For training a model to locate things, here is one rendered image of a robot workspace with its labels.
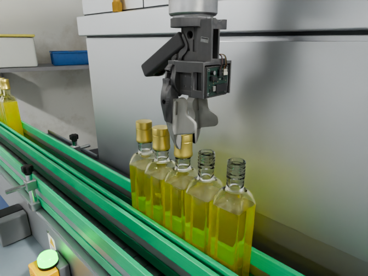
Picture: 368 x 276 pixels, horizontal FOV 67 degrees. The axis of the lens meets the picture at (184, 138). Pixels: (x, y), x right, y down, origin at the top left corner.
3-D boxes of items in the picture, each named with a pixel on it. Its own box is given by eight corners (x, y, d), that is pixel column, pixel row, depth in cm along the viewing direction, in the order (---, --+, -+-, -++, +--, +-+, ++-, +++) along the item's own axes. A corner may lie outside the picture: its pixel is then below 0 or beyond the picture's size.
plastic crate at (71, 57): (90, 62, 275) (89, 50, 271) (96, 64, 255) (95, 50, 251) (50, 63, 258) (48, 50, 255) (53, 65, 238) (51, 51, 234)
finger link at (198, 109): (213, 149, 49) (210, 99, 45) (188, 141, 53) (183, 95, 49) (224, 142, 51) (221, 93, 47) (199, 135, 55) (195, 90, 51)
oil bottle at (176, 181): (201, 257, 60) (203, 166, 53) (183, 271, 56) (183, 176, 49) (182, 245, 64) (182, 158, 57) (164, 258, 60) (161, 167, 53)
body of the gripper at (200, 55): (201, 103, 41) (202, 15, 37) (161, 96, 47) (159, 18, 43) (230, 96, 47) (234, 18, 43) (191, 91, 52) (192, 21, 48)
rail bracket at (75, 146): (95, 166, 105) (91, 132, 100) (77, 172, 100) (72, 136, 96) (89, 162, 107) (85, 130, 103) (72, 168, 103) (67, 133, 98)
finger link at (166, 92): (164, 123, 45) (170, 67, 43) (158, 121, 46) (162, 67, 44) (184, 122, 49) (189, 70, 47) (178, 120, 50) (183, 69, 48)
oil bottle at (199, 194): (223, 272, 56) (228, 177, 49) (204, 289, 52) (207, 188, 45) (201, 258, 60) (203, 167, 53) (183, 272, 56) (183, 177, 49)
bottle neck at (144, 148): (155, 150, 61) (154, 130, 59) (144, 154, 59) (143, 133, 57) (146, 147, 63) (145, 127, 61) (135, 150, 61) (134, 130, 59)
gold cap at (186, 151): (196, 154, 52) (196, 132, 51) (183, 160, 50) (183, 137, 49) (183, 149, 55) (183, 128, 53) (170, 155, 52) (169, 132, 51)
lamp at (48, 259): (62, 263, 66) (60, 253, 65) (42, 274, 63) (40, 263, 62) (54, 253, 69) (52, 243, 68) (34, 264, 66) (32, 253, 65)
